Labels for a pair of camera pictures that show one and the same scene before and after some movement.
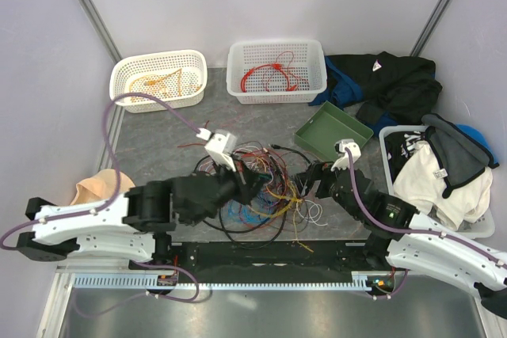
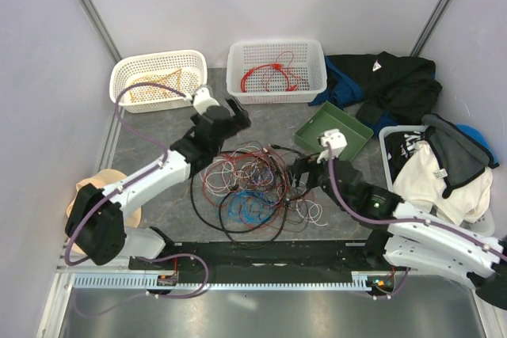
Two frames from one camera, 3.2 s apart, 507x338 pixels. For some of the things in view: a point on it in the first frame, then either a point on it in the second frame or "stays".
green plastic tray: x=321 y=132 stays
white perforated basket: x=276 y=72 stays
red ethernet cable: x=274 y=66 stays
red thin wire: x=284 y=68 stays
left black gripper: x=249 y=181 to x=237 y=122
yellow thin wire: x=295 y=202 to x=159 y=98
